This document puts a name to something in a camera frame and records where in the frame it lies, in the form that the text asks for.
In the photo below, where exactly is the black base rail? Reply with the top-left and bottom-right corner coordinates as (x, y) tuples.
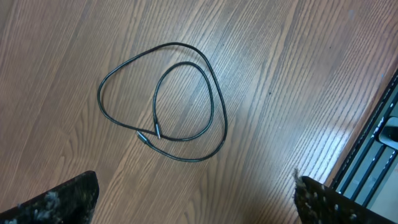
(331, 73), (397, 208)

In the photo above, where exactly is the thin black cable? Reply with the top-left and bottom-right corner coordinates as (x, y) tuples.
(96, 42), (229, 163)

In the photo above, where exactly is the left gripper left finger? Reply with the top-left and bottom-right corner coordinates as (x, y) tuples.
(1, 170), (100, 224)

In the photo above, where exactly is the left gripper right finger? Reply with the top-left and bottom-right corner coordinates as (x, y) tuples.
(293, 169), (392, 224)

